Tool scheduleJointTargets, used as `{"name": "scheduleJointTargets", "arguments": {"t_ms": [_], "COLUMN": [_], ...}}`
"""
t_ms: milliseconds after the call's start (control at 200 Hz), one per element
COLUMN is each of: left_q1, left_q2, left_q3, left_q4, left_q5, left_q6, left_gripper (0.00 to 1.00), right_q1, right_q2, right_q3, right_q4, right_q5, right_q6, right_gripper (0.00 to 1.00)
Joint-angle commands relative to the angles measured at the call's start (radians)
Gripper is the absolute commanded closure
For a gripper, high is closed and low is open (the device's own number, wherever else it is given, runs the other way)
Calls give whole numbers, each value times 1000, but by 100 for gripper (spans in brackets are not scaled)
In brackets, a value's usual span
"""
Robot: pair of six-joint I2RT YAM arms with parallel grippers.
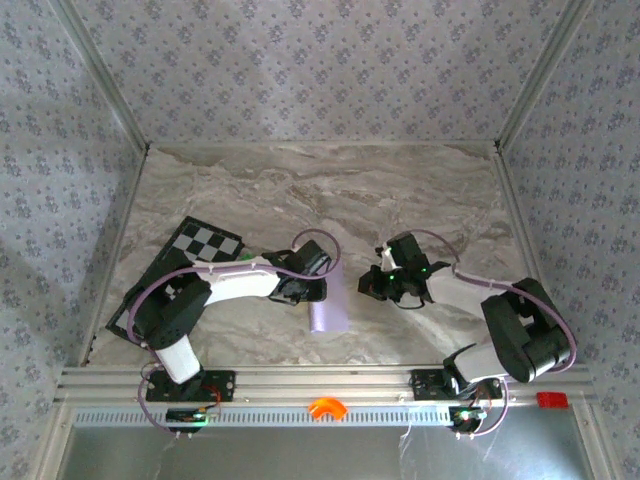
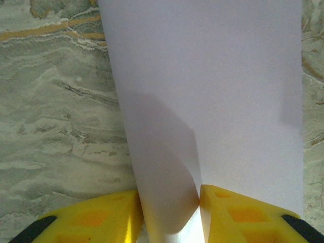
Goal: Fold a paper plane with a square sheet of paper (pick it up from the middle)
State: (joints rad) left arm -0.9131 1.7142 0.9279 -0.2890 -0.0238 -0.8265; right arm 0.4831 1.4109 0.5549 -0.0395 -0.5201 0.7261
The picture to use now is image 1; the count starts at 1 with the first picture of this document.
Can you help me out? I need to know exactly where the short aluminium table rail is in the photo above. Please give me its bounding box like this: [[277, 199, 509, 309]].
[[147, 139, 501, 149]]

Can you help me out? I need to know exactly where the orange curved plastic piece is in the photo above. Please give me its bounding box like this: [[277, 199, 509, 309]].
[[308, 397, 347, 421]]

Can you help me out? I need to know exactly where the black and grey checkerboard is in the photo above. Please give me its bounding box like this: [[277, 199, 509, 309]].
[[104, 215, 247, 346]]

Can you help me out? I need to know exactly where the aluminium table side rail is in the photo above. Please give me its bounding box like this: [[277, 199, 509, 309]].
[[492, 147, 572, 365], [74, 147, 151, 367]]

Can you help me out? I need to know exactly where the small lit circuit board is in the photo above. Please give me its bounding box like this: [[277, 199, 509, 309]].
[[165, 407, 221, 427], [448, 404, 489, 434]]

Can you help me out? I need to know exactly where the slotted grey cable duct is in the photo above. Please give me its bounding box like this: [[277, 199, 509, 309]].
[[72, 405, 576, 429]]

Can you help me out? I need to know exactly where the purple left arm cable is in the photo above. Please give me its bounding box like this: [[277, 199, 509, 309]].
[[127, 228, 345, 437]]

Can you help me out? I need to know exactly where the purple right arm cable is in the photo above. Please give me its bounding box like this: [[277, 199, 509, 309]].
[[399, 228, 579, 439]]

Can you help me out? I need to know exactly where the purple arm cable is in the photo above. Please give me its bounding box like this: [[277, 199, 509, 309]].
[[399, 228, 579, 439], [127, 228, 345, 437]]

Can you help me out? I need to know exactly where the aluminium frame post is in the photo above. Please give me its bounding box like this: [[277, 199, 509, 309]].
[[493, 0, 597, 152], [49, 0, 152, 152]]

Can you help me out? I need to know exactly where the long aluminium base rail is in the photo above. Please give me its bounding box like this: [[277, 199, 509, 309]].
[[54, 364, 596, 405]]

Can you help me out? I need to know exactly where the grey metal panel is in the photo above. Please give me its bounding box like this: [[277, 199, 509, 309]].
[[59, 424, 596, 480]]

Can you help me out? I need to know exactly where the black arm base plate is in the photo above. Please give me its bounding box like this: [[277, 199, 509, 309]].
[[145, 369, 236, 403], [410, 368, 503, 401]]

